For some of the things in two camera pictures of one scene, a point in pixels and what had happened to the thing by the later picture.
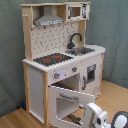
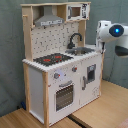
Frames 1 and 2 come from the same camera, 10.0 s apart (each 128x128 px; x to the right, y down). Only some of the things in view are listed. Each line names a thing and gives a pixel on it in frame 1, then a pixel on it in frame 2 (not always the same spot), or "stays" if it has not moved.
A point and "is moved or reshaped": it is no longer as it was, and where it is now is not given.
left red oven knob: (56, 75) stays
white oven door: (64, 107) is moved or reshaped
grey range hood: (48, 17) stays
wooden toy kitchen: (63, 75) stays
